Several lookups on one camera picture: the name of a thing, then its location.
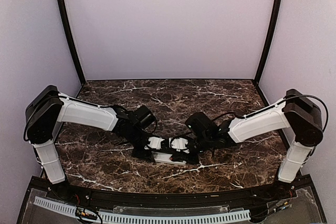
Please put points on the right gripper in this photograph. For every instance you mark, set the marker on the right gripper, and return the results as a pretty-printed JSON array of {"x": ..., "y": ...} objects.
[{"x": 181, "y": 154}]

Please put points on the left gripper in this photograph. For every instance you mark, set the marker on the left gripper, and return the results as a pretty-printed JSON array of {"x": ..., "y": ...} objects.
[{"x": 143, "y": 154}]

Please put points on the white remote control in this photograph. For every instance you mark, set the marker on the white remote control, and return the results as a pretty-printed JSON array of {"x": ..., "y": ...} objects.
[{"x": 166, "y": 159}]

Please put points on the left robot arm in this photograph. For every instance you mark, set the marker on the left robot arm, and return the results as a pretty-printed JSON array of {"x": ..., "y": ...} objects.
[{"x": 52, "y": 109}]

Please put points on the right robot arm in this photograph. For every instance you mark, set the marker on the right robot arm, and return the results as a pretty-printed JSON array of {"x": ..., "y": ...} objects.
[{"x": 295, "y": 111}]

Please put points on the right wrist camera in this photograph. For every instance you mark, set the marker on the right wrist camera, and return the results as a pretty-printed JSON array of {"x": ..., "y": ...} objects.
[{"x": 179, "y": 144}]

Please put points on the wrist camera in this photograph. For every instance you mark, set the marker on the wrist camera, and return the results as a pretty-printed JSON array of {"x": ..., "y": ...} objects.
[
  {"x": 156, "y": 143},
  {"x": 179, "y": 144}
]

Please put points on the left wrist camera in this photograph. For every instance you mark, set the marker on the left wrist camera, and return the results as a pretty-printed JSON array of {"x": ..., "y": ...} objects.
[{"x": 156, "y": 143}]

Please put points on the black front rail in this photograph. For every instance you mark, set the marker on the black front rail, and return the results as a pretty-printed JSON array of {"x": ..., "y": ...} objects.
[{"x": 108, "y": 199}]

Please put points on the white slotted cable duct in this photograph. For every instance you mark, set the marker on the white slotted cable duct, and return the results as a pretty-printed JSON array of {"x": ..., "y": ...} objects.
[{"x": 110, "y": 217}]

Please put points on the left black frame post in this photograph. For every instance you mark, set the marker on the left black frame post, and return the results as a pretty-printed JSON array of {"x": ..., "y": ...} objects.
[{"x": 70, "y": 41}]

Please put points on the black frame post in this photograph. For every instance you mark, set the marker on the black frame post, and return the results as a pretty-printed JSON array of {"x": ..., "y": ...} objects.
[
  {"x": 70, "y": 41},
  {"x": 268, "y": 40}
]

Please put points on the right black frame post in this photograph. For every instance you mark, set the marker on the right black frame post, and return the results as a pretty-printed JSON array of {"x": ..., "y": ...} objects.
[{"x": 268, "y": 40}]

